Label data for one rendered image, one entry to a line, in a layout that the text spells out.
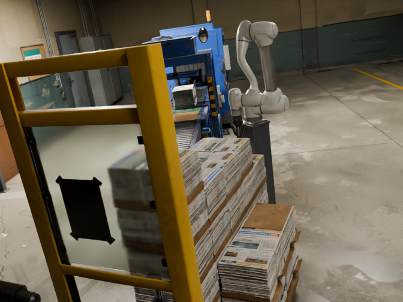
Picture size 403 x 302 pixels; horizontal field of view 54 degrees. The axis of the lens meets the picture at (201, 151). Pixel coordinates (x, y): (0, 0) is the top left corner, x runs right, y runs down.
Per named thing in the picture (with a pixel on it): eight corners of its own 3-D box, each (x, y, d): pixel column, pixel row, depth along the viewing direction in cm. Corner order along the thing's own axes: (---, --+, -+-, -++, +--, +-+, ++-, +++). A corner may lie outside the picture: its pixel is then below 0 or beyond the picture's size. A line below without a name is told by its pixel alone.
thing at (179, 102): (195, 107, 543) (192, 88, 535) (174, 109, 546) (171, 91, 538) (197, 101, 579) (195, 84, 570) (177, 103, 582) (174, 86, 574)
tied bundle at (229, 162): (243, 183, 266) (240, 151, 259) (228, 203, 241) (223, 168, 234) (193, 181, 283) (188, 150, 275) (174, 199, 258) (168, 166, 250)
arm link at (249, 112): (248, 113, 358) (246, 89, 351) (267, 112, 348) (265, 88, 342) (240, 118, 345) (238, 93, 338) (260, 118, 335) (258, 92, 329)
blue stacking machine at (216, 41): (238, 127, 711) (225, 6, 647) (168, 136, 724) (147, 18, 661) (236, 109, 854) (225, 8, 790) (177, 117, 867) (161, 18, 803)
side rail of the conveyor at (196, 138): (194, 169, 349) (192, 156, 345) (188, 169, 350) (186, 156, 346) (202, 128, 476) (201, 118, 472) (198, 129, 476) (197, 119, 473)
